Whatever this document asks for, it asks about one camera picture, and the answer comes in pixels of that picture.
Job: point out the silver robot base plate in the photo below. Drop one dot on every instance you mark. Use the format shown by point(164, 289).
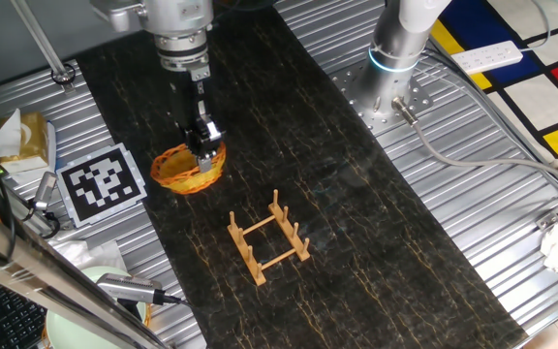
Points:
point(419, 99)

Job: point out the black keyboard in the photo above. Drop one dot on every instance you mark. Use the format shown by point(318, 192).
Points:
point(3, 315)

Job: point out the pale green plate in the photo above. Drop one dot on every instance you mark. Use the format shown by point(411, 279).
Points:
point(71, 334)

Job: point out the white power strip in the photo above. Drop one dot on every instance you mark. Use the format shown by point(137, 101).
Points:
point(487, 57)

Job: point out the black camera clamp mount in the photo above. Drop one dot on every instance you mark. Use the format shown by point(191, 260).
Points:
point(51, 225)

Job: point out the white crumpled plastic bag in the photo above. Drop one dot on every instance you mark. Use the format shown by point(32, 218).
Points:
point(90, 254)

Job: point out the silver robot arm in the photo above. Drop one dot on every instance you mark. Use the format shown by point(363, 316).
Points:
point(182, 29)

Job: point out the colourful block pattern rug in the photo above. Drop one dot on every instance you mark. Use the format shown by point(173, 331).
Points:
point(540, 97)

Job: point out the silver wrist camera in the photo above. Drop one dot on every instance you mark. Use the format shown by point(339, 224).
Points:
point(114, 17)

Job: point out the orange woven oval basket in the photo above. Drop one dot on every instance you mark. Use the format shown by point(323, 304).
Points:
point(177, 181)

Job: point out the wooden dish rack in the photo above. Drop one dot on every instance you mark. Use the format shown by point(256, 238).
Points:
point(245, 252)

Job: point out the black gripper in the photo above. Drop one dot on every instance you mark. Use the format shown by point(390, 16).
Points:
point(187, 97)

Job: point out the small silver camera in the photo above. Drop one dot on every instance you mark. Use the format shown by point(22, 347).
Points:
point(45, 189)

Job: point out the black white marker board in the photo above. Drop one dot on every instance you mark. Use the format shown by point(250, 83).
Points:
point(100, 184)

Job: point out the shiny metal bar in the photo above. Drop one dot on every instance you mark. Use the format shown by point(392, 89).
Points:
point(27, 276)

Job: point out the black marble pattern mat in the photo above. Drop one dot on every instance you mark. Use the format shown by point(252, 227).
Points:
point(356, 242)

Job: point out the yellow tissue box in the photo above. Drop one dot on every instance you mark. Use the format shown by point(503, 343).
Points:
point(34, 140)

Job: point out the silver camera on stand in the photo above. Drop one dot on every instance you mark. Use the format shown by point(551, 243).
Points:
point(129, 287)

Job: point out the metal pole with clamp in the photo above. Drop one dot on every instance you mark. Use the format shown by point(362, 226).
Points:
point(41, 43)

